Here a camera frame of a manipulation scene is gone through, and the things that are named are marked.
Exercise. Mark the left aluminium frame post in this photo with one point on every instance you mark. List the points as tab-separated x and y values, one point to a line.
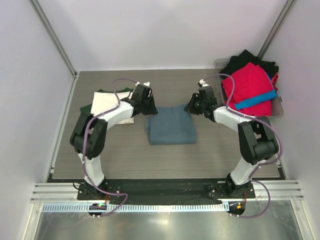
52	35

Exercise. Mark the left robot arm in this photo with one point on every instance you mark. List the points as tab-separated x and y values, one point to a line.
89	135

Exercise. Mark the red t shirt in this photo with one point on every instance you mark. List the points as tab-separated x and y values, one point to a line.
228	84

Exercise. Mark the aluminium front rail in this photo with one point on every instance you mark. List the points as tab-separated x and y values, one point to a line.
64	192

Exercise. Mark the bright blue t shirt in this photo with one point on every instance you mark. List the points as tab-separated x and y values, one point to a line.
253	88

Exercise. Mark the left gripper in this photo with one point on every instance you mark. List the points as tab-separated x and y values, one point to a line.
153	110

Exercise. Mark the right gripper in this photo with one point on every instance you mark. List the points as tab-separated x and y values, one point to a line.
190	107

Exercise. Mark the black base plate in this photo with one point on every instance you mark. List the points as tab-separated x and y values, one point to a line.
165	192

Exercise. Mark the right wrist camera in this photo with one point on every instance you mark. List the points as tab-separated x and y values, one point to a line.
202	83

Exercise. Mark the dark green t shirt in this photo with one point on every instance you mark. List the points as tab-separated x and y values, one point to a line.
87	108

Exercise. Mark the grey blue t shirt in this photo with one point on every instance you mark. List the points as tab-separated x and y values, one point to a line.
171	126

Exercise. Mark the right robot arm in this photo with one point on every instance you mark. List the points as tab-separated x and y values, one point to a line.
256	137

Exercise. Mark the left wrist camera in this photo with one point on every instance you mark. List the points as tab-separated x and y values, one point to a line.
143	83

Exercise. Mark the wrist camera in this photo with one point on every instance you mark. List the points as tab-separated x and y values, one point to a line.
143	83
202	83

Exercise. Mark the black t shirt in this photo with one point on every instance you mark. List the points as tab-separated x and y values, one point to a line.
238	62

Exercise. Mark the grey plastic bin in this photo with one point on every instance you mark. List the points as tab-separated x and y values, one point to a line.
277	109

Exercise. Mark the right aluminium frame post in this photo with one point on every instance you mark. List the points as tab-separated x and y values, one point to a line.
280	19

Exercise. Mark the slotted cable duct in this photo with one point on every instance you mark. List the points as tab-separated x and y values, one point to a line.
99	208

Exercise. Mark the white t shirt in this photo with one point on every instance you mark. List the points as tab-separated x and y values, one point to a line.
103	101

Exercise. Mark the aluminium frame post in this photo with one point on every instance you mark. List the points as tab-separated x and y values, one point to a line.
280	19
52	35

